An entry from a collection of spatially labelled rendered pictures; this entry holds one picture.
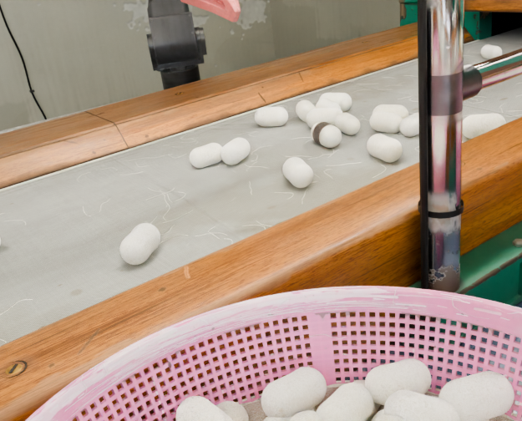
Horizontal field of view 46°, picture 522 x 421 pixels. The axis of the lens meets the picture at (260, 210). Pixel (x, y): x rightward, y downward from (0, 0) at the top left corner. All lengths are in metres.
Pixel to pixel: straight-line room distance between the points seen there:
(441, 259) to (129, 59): 2.39
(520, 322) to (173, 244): 0.24
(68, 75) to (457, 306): 2.41
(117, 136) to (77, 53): 1.97
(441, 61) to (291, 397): 0.19
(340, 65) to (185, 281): 0.55
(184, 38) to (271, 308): 0.72
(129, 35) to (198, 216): 2.25
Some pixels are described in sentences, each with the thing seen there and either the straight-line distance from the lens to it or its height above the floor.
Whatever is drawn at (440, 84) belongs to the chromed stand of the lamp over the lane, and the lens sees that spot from 0.34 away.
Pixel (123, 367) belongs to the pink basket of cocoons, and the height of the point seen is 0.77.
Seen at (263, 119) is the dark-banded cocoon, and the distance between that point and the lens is 0.65.
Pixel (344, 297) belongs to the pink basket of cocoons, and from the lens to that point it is 0.30.
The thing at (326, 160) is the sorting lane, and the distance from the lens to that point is 0.55.
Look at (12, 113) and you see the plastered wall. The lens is 2.60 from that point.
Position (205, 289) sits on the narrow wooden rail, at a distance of 0.33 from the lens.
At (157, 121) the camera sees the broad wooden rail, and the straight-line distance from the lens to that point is 0.69.
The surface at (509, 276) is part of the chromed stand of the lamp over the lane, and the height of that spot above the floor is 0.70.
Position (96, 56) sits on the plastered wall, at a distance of 2.66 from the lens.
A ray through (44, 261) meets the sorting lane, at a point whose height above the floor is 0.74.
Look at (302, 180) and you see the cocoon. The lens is 0.48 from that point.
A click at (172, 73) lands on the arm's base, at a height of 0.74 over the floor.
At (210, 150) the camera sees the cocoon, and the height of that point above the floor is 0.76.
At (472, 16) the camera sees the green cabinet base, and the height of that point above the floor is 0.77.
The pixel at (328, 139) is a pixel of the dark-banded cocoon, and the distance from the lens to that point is 0.57.
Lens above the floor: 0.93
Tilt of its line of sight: 24 degrees down
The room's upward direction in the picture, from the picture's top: 8 degrees counter-clockwise
